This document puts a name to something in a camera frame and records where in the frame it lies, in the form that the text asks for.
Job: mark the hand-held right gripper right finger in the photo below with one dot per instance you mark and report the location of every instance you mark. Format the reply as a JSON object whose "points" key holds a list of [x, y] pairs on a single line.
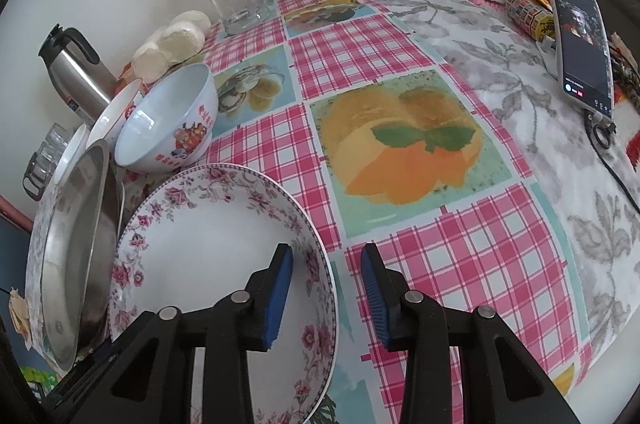
{"points": [[372, 294]]}

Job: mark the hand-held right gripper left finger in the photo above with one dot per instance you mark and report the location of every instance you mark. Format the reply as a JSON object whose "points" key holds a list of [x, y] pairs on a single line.
{"points": [[281, 294]]}

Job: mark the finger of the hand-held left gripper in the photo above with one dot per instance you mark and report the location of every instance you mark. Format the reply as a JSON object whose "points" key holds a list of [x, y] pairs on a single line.
{"points": [[85, 379]]}

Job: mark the pink floral deep plate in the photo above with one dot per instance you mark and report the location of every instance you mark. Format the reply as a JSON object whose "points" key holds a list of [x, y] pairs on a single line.
{"points": [[200, 244]]}

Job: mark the white bowl with red print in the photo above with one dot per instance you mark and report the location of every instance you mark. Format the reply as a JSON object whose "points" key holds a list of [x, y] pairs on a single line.
{"points": [[160, 119]]}

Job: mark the small white bowl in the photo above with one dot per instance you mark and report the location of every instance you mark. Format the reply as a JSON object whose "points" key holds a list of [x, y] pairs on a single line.
{"points": [[117, 109]]}

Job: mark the beige crumpled wrapper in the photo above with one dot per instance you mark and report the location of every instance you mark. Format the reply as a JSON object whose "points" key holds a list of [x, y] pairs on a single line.
{"points": [[19, 319]]}

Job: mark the grey patterned plate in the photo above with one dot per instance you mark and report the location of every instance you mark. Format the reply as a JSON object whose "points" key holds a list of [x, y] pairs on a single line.
{"points": [[35, 264]]}

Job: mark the stainless steel pan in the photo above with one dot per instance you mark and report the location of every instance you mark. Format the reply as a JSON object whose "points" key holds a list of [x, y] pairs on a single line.
{"points": [[75, 229]]}

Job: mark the red-edged dark board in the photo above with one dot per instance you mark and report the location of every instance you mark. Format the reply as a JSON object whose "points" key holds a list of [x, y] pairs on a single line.
{"points": [[15, 211]]}

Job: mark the small white saucer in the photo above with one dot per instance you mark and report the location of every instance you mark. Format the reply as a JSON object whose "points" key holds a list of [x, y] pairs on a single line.
{"points": [[72, 154]]}

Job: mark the grey floral cloth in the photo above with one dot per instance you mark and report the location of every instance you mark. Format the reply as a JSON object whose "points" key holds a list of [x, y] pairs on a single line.
{"points": [[500, 69]]}

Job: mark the orange snack packet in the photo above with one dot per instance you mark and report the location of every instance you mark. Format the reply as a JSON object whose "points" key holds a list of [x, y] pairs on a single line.
{"points": [[127, 76]]}

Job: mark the bag of white buns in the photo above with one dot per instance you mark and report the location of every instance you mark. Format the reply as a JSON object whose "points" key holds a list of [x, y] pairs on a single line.
{"points": [[175, 39]]}

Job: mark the steel thermos jug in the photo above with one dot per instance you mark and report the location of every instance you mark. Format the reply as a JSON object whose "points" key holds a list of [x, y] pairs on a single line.
{"points": [[80, 74]]}

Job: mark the smartphone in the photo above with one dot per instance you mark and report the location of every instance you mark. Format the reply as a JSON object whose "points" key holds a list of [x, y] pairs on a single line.
{"points": [[582, 54]]}

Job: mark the colourful candy roll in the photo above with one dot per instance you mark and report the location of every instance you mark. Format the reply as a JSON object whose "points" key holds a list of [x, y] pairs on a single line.
{"points": [[525, 11]]}

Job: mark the colourful packet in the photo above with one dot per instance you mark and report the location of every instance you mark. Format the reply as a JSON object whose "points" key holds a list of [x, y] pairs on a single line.
{"points": [[627, 69]]}

